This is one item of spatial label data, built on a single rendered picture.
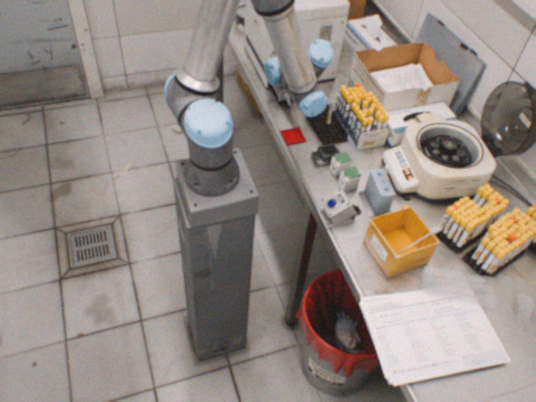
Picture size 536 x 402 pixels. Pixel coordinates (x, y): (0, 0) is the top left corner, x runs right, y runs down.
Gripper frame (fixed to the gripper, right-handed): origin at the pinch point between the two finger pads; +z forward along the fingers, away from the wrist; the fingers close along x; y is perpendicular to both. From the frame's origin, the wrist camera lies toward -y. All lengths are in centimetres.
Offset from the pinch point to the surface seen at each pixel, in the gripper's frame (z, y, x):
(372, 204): -24, 46, 7
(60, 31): 108, -94, -74
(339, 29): -8.7, -16.5, 20.5
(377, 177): -28.7, 39.3, 8.5
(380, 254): -34, 60, 0
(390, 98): -16.0, 12.9, 27.3
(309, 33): -8.9, -16.6, 9.3
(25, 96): 141, -75, -101
